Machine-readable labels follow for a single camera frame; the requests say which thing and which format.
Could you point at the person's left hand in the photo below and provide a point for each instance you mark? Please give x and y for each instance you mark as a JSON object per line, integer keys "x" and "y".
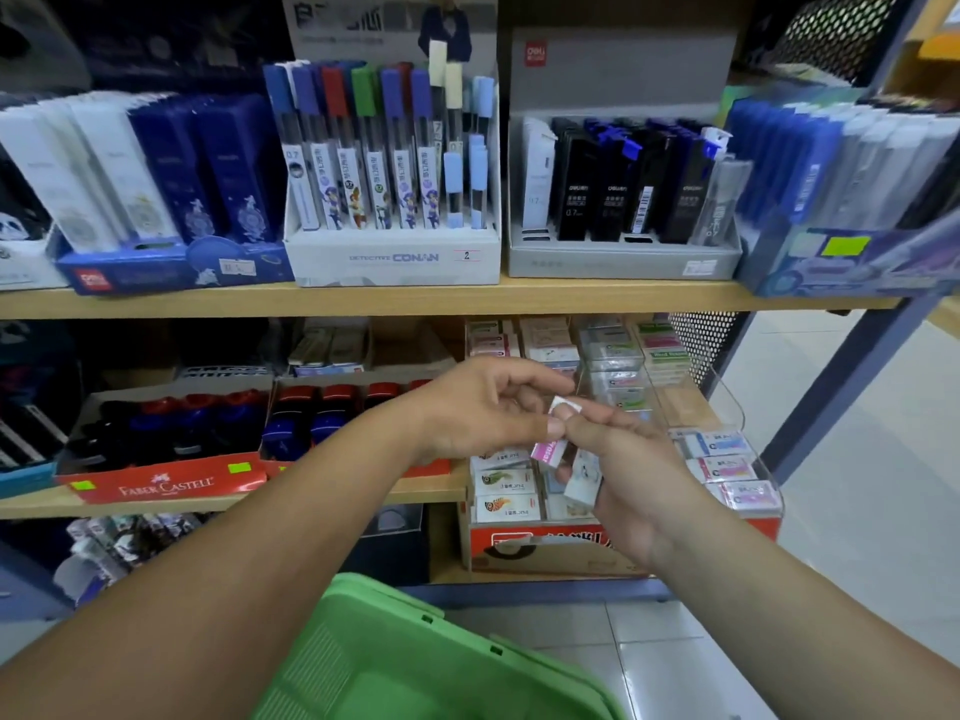
{"x": 480, "y": 412}

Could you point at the person's right hand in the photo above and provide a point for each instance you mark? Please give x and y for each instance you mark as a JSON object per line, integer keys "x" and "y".
{"x": 645, "y": 487}

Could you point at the person's left thumb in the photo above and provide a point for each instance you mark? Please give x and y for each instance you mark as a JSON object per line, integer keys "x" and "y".
{"x": 541, "y": 427}

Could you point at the person's right thumb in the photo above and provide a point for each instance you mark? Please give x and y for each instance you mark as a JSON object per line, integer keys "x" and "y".
{"x": 596, "y": 423}

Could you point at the pink-labelled white eraser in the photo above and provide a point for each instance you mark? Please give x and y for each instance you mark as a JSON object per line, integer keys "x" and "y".
{"x": 550, "y": 446}

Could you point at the plain white boxed eraser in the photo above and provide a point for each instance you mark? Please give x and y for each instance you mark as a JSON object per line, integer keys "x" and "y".
{"x": 582, "y": 478}

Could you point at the person's right forearm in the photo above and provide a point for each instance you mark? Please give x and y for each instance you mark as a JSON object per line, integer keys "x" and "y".
{"x": 787, "y": 629}

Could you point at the person's left forearm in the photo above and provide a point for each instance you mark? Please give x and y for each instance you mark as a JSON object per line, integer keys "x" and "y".
{"x": 225, "y": 577}

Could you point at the stack of boxed erasers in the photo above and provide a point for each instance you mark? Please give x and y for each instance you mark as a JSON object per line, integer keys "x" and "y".
{"x": 622, "y": 359}

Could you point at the group of leaf-print eraser boxes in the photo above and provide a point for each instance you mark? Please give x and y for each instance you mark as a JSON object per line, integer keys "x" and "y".
{"x": 506, "y": 491}

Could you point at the red and white eraser carton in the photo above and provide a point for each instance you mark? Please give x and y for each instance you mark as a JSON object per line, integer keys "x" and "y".
{"x": 540, "y": 547}

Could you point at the blue-labelled wrapped eraser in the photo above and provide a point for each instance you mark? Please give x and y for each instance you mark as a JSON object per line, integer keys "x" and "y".
{"x": 716, "y": 444}

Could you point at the black perforated metal panel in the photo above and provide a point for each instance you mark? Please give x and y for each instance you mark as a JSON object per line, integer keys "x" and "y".
{"x": 705, "y": 344}

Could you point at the pink-labelled wrapped eraser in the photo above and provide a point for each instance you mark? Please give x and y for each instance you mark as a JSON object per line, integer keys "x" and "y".
{"x": 724, "y": 470}
{"x": 742, "y": 494}

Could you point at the clear plastic display case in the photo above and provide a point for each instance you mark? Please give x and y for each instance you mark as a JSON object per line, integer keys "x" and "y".
{"x": 739, "y": 442}

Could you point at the grey display box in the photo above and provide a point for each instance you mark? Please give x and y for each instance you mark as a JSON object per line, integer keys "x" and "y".
{"x": 622, "y": 258}

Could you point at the dark box with white label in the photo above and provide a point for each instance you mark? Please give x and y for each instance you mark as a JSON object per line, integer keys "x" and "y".
{"x": 386, "y": 543}

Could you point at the row of blue black sharpeners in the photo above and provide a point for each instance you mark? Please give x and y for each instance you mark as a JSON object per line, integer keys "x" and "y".
{"x": 315, "y": 419}

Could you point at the white cartoon display box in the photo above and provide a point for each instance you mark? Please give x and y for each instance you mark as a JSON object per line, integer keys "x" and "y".
{"x": 394, "y": 254}

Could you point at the row of black lead cases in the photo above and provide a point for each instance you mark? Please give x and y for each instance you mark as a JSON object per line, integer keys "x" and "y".
{"x": 630, "y": 179}

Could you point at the red cardboard display tray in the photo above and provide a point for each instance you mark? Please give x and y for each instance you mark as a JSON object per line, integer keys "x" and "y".
{"x": 165, "y": 483}
{"x": 285, "y": 457}

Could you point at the green plastic shopping basket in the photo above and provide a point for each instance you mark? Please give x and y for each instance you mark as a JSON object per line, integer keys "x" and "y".
{"x": 390, "y": 659}

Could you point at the purple display box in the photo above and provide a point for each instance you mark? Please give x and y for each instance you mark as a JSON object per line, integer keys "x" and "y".
{"x": 847, "y": 258}

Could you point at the row of colour-capped lead tubes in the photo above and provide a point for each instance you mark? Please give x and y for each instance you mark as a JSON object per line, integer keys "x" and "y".
{"x": 375, "y": 149}

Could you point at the row of blue-grey lead cases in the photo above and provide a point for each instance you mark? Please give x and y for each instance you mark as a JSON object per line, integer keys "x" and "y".
{"x": 840, "y": 157}

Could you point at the row of black red sharpeners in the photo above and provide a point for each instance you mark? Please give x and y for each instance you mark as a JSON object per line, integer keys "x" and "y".
{"x": 172, "y": 427}

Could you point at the dark blue display box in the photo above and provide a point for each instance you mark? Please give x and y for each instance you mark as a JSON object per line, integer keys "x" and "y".
{"x": 172, "y": 269}

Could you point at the pile of printed packets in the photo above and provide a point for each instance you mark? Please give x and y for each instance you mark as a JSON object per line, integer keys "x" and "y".
{"x": 112, "y": 551}

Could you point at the row of blue and white packs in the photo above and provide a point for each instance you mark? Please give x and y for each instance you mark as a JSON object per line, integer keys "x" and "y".
{"x": 142, "y": 164}

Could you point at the white panda-print box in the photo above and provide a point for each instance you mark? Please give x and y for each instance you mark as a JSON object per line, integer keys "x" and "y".
{"x": 22, "y": 239}

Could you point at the grey metal shelf post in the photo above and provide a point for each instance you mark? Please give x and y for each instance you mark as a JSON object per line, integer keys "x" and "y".
{"x": 847, "y": 382}

